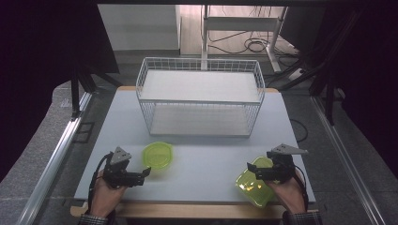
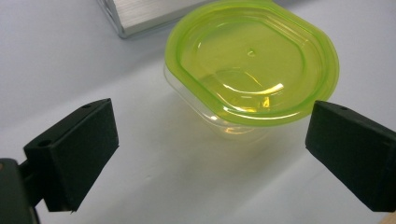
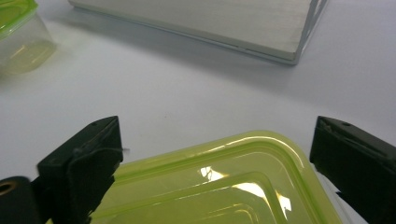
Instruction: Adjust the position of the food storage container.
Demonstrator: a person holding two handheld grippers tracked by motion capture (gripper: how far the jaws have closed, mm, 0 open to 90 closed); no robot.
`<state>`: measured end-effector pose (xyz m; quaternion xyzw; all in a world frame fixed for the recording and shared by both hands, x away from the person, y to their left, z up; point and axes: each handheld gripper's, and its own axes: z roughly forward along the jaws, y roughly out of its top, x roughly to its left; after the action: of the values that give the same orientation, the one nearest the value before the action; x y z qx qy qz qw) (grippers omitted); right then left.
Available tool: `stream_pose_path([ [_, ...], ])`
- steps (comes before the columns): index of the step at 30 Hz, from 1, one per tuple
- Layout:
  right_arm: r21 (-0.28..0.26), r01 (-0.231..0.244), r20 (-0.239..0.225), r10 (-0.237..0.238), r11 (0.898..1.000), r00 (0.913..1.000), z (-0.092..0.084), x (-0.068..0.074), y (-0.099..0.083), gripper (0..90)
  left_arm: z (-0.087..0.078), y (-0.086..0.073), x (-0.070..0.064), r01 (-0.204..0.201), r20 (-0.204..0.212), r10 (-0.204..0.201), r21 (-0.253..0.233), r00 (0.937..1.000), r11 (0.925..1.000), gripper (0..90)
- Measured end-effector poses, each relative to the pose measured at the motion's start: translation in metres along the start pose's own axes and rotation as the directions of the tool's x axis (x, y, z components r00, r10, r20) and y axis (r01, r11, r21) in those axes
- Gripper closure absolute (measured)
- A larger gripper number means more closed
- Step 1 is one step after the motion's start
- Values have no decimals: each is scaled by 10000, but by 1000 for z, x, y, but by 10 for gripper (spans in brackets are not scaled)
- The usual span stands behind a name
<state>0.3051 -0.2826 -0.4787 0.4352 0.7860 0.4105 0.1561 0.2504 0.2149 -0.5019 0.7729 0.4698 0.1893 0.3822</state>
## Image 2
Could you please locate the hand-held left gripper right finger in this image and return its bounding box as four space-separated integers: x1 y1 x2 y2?
304 100 396 214

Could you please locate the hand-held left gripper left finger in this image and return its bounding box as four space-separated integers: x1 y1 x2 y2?
23 98 120 213

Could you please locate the aluminium frame rail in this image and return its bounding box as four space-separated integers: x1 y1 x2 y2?
96 0 216 40

